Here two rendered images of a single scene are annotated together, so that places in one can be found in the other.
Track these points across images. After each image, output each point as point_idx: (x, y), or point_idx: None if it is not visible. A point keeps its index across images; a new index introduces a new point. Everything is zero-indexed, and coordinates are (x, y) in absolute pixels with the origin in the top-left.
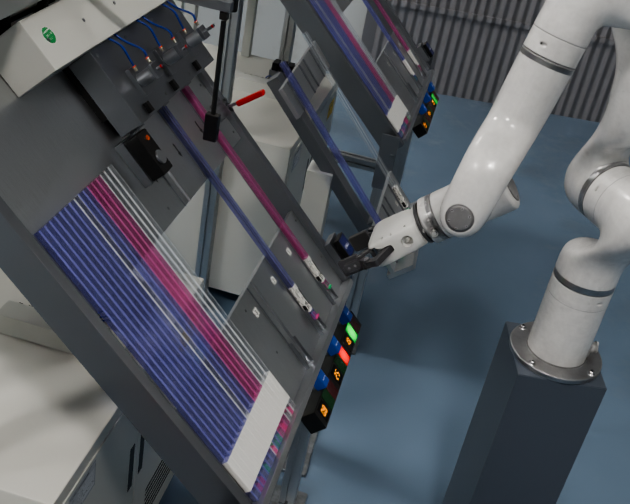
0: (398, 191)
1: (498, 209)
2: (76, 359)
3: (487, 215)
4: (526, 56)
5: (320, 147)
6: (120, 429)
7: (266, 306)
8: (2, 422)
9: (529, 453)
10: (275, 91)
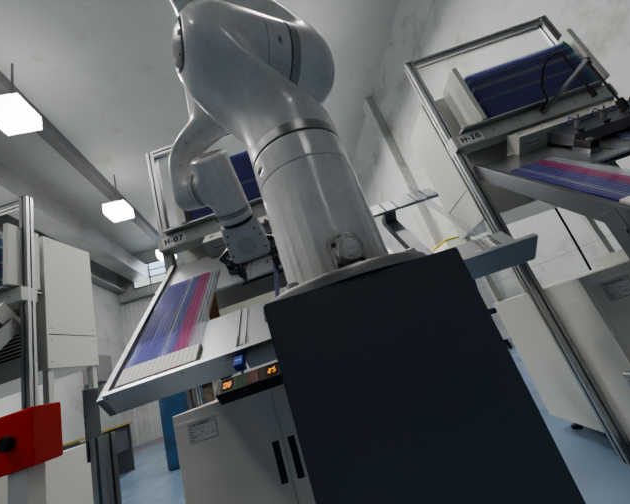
0: (485, 241)
1: (194, 174)
2: None
3: (170, 182)
4: None
5: (403, 240)
6: (246, 412)
7: (245, 318)
8: None
9: None
10: (384, 225)
